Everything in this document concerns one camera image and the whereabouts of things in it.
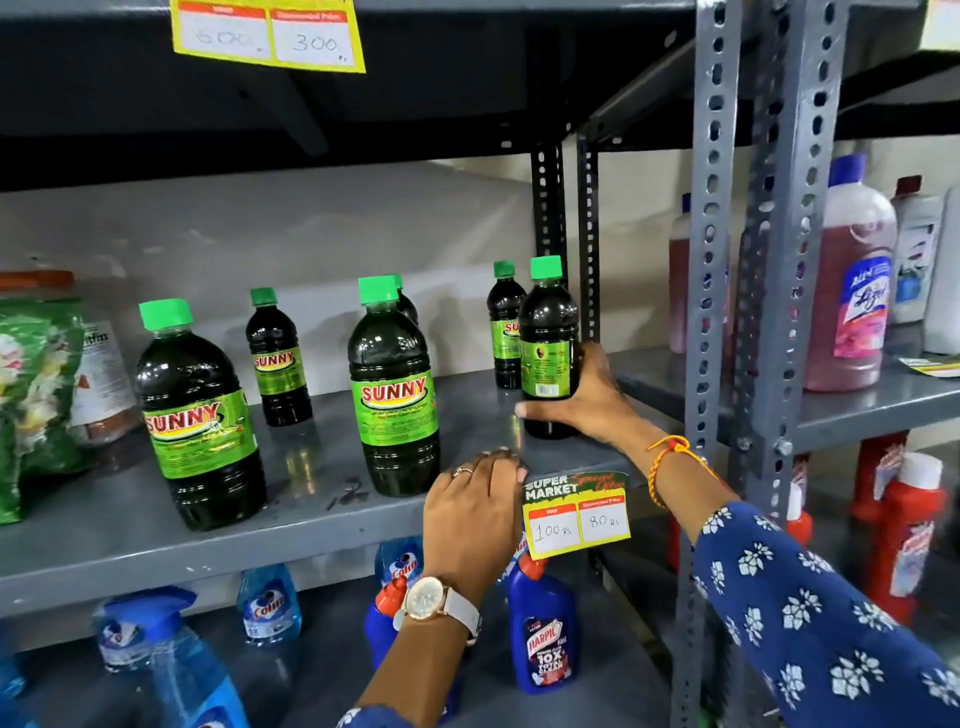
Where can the blue toilet cleaner bottle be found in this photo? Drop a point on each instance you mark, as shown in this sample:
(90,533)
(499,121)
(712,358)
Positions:
(541,634)

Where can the person's left forearm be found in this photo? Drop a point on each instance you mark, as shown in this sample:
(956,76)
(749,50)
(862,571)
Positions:
(416,675)

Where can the dark bottle with back label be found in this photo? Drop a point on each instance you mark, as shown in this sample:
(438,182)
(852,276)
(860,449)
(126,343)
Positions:
(547,330)

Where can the large yellow price tag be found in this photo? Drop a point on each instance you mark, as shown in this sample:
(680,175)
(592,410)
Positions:
(268,34)

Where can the clear jar with orange lid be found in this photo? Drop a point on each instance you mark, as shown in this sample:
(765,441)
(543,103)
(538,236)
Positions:
(101,382)

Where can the flat yellow shelf tag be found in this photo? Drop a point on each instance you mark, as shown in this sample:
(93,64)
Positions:
(934,367)

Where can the person's right hand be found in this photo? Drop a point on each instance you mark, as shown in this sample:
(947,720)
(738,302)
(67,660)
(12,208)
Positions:
(600,401)

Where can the dark metal shelf board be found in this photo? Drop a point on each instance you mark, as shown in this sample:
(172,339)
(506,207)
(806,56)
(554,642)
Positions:
(225,112)

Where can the grey metal shelf board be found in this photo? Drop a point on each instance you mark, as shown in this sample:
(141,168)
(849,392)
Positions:
(112,532)

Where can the person's left fingers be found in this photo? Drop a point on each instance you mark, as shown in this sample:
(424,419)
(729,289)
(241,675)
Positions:
(480,463)

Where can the blue trigger spray bottle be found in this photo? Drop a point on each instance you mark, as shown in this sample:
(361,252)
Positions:
(176,667)

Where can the green floral packet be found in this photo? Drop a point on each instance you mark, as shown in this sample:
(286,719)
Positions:
(37,405)

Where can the person's left hand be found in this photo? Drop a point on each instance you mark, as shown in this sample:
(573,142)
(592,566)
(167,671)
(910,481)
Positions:
(469,525)

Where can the plain white bottle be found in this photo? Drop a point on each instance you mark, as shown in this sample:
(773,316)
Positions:
(945,292)

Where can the person's right thumb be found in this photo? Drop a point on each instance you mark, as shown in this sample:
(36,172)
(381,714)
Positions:
(541,410)

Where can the grey side rack shelf board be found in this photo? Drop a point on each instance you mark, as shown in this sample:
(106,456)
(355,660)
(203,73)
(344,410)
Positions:
(840,409)

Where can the clear blue cleaner bottle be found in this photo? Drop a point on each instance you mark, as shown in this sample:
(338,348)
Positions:
(397,564)
(268,607)

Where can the person's right forearm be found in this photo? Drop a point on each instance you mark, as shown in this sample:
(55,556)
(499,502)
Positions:
(787,615)

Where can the blue bottle with orange cap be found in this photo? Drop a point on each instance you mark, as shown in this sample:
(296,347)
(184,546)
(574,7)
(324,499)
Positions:
(381,622)

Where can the grey perforated upright post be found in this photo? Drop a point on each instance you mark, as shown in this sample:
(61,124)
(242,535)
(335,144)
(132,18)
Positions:
(709,225)
(784,262)

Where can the large dark green-capped bottle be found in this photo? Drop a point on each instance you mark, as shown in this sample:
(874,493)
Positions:
(199,427)
(394,397)

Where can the small dark green-capped bottle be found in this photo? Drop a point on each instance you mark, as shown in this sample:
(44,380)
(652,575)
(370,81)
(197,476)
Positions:
(407,307)
(504,330)
(277,367)

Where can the dark perforated upright post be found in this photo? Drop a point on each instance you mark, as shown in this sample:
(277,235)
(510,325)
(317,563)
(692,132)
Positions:
(550,202)
(588,240)

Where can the yellow price tag with green header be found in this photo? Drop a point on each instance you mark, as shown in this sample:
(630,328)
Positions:
(576,517)

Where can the large pink floor cleaner bottle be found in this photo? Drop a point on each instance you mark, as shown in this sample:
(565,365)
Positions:
(851,300)

